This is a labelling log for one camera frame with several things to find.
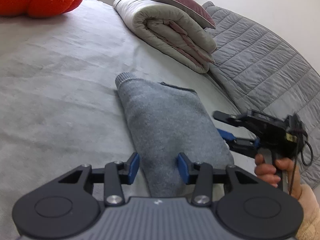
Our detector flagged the grey knit sweater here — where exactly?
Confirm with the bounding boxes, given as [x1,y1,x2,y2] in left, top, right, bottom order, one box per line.
[115,73,234,197]

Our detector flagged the person's right hand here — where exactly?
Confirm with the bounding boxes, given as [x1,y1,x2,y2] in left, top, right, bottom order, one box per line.
[254,154,302,199]

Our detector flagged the grey quilted bedspread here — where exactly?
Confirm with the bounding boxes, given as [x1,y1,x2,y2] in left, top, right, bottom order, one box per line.
[204,2,319,189]

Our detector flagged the cream fuzzy sleeve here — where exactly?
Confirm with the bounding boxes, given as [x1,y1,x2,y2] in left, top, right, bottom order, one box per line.
[296,184,320,240]

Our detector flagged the folded white pink duvet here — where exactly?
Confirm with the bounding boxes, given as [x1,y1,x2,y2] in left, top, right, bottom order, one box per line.
[113,0,217,74]

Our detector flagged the pink pillow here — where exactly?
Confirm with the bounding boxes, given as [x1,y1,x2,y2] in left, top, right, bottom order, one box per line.
[152,0,216,29]

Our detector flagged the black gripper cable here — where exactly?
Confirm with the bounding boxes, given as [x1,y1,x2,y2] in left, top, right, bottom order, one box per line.
[287,127,314,196]

